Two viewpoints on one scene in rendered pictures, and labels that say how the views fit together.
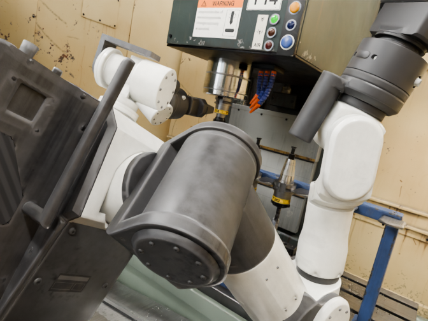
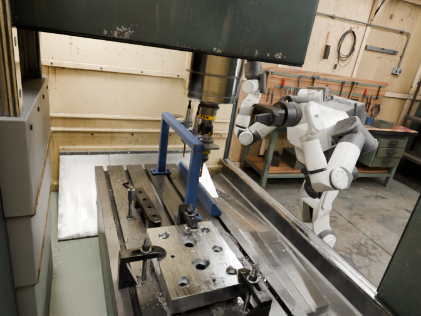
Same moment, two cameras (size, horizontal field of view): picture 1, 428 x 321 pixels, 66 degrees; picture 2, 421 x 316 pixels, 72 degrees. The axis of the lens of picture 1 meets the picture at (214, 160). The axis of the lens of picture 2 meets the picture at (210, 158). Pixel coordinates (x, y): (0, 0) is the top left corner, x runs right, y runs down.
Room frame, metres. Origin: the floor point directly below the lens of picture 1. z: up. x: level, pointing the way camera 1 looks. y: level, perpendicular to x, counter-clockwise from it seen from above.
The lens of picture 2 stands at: (1.90, 0.44, 1.57)
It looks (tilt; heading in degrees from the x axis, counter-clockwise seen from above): 21 degrees down; 209
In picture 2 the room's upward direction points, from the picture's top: 9 degrees clockwise
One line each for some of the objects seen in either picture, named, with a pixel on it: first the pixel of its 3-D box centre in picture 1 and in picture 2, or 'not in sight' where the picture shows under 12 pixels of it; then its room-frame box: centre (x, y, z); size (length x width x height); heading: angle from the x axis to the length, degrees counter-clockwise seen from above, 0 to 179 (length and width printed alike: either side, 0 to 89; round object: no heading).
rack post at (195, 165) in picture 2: not in sight; (192, 185); (1.03, -0.10, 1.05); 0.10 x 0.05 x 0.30; 146
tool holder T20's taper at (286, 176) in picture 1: (288, 171); (197, 122); (0.89, -0.21, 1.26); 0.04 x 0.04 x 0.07
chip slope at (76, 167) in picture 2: not in sight; (148, 194); (0.81, -0.53, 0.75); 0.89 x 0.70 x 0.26; 146
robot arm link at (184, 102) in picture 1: (179, 102); (274, 113); (0.94, 0.13, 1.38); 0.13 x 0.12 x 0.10; 64
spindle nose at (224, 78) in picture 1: (227, 79); (213, 76); (1.18, 0.01, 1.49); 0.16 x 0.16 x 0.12
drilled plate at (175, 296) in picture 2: not in sight; (193, 259); (1.28, 0.09, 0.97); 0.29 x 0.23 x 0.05; 56
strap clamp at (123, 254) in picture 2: not in sight; (142, 260); (1.39, -0.01, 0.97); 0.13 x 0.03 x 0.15; 146
